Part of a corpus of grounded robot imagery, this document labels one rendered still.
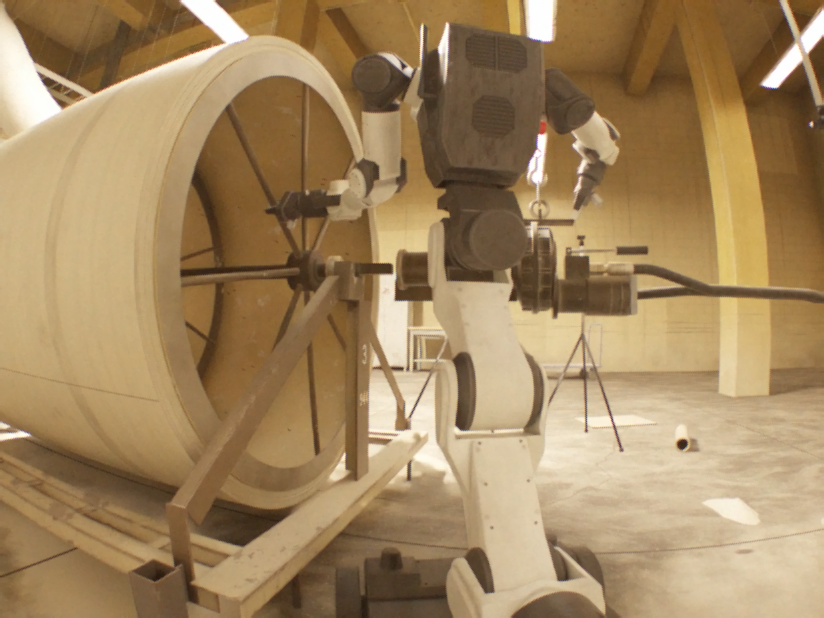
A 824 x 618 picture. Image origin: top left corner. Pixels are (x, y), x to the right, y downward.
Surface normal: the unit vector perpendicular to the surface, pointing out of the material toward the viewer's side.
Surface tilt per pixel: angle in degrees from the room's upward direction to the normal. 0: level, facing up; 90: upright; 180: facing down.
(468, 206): 54
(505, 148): 114
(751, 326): 90
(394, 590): 45
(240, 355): 63
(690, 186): 90
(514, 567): 40
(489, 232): 99
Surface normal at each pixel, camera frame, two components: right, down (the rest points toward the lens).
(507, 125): 0.10, 0.35
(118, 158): -0.23, -0.23
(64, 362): -0.22, 0.35
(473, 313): 0.12, -0.67
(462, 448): 0.14, -0.17
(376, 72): -0.11, 0.57
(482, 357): 0.11, -0.83
